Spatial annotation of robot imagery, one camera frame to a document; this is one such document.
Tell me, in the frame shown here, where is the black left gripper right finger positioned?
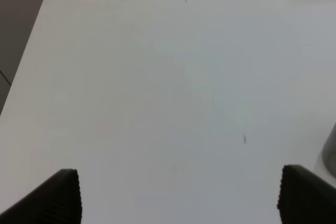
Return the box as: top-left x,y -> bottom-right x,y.
277,165 -> 335,223

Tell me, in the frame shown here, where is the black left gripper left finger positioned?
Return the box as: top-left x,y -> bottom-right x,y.
1,169 -> 82,223

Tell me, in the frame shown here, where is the grey translucent plastic cup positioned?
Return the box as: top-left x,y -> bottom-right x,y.
322,125 -> 336,177

